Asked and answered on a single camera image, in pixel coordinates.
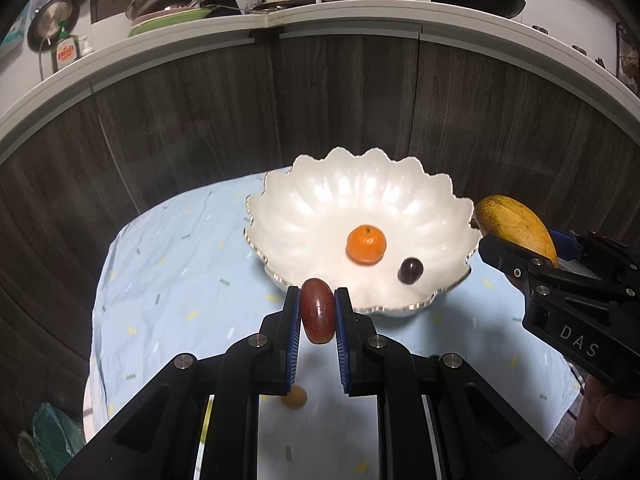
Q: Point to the orange tangerine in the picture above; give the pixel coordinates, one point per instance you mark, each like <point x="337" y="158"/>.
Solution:
<point x="366" y="245"/>

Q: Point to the light blue patterned cloth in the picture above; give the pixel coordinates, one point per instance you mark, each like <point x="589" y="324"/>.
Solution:
<point x="181" y="278"/>

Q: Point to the dark purple plum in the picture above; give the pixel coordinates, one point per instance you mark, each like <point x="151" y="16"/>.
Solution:
<point x="411" y="269"/>

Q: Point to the green dish soap bottle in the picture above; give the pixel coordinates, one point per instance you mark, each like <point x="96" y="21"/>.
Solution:
<point x="66" y="50"/>

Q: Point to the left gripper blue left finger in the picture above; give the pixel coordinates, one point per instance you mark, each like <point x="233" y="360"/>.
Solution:
<point x="292" y="308"/>

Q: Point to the yellow mango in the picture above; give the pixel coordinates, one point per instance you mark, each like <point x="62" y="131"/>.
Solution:
<point x="513" y="221"/>

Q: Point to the white scalloped ceramic bowl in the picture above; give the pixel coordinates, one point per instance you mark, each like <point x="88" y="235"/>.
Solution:
<point x="393" y="235"/>

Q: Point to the hanging steel frying pan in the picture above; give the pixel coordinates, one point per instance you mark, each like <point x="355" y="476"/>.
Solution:
<point x="50" y="21"/>

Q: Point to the green basin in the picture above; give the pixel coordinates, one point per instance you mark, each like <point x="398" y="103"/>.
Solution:
<point x="160" y="19"/>

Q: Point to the right hand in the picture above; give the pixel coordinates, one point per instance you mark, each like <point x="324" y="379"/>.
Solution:
<point x="603" y="413"/>

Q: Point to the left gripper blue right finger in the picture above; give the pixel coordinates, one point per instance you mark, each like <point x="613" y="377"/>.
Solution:
<point x="342" y="340"/>

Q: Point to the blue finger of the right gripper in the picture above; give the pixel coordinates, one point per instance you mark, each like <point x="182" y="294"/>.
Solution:
<point x="519" y="265"/>
<point x="566" y="245"/>

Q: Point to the green plastic bag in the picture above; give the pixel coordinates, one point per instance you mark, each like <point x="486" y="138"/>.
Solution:
<point x="52" y="442"/>

